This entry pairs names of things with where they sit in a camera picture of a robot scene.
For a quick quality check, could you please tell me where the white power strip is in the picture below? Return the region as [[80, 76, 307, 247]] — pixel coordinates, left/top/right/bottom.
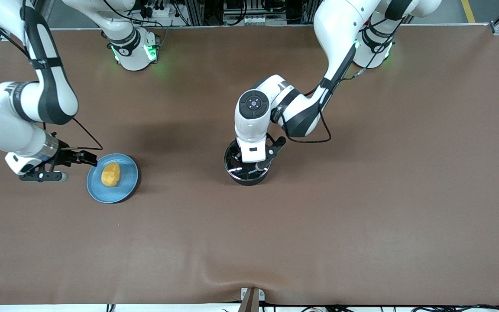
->
[[143, 4, 173, 18]]

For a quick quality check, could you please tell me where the glass lid with blue knob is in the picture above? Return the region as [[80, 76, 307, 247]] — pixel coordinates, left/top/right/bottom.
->
[[225, 140, 272, 179]]

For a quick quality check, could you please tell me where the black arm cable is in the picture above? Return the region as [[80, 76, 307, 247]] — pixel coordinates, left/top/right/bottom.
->
[[271, 65, 368, 144], [42, 116, 104, 151]]

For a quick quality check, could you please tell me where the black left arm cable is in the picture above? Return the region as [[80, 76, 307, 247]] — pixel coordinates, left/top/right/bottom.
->
[[271, 65, 368, 144]]

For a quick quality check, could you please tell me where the blue round plate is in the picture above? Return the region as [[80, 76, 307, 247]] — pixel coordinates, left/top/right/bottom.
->
[[87, 153, 139, 204]]

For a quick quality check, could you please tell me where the metal table edge bracket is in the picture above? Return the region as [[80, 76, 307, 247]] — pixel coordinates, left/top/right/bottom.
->
[[240, 287, 266, 312]]

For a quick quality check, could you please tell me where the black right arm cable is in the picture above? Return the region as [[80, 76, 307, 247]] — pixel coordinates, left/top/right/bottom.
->
[[42, 116, 104, 151]]

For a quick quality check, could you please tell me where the black pot with blue handle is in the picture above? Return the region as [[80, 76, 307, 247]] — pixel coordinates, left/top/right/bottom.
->
[[224, 139, 272, 186]]

